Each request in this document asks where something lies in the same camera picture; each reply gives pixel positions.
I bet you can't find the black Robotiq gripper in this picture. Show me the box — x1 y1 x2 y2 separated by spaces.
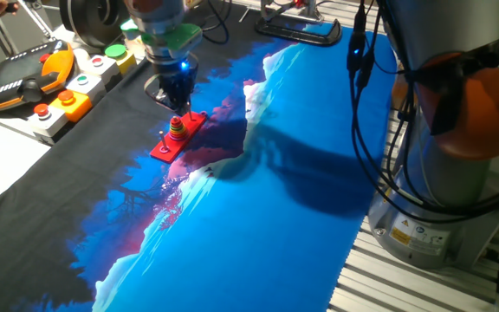
156 54 200 119

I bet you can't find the red Hanoi base with pegs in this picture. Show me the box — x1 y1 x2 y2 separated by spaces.
149 101 209 165

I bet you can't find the yellow box green mushroom button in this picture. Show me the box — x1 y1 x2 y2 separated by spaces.
104 42 138 75

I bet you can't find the small printed yellowish carton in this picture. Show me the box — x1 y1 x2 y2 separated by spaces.
123 36 147 58

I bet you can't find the white box small red button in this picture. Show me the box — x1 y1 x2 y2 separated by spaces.
79 54 123 86

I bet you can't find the white box green button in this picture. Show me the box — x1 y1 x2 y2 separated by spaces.
65 72 107 105

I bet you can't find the orange box orange button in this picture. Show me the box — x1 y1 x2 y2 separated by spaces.
49 89 94 124

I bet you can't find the white rounded plastic object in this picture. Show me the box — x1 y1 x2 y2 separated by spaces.
72 47 91 66

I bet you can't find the black filament spool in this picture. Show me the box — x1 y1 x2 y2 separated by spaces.
58 0 130 49

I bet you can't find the black C clamp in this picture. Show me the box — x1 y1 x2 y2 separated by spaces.
254 7 344 48

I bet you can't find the white box red mushroom button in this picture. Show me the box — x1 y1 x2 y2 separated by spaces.
27 102 69 144

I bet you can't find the blue black landscape print cloth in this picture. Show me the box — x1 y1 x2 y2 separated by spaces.
0 0 398 312

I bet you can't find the black orange teach pendant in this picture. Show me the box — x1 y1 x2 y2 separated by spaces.
0 39 76 114

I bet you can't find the metal stand foot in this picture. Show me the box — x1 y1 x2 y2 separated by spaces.
299 0 325 23

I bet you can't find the thin aluminium frame strut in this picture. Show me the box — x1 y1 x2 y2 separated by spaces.
22 0 55 40

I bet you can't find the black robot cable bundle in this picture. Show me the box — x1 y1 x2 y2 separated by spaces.
345 0 499 218

